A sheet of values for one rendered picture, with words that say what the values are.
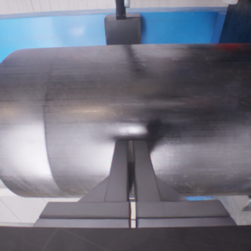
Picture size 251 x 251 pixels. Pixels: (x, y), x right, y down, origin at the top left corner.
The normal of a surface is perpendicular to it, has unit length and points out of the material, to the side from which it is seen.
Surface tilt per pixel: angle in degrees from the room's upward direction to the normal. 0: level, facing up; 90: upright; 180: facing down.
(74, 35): 90
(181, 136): 90
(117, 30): 90
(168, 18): 90
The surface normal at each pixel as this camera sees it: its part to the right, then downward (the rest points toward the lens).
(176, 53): -0.03, -0.67
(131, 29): 0.00, 0.62
